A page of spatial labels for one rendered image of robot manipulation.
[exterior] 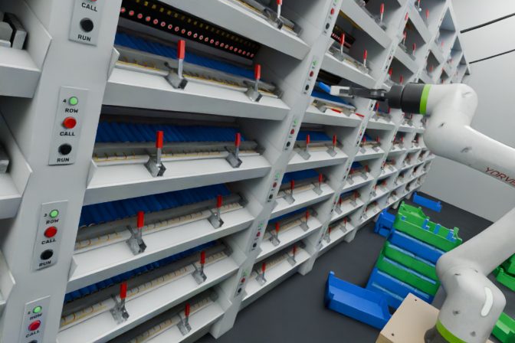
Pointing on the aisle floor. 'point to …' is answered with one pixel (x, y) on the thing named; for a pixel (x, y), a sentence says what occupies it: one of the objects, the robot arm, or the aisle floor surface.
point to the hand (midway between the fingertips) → (341, 91)
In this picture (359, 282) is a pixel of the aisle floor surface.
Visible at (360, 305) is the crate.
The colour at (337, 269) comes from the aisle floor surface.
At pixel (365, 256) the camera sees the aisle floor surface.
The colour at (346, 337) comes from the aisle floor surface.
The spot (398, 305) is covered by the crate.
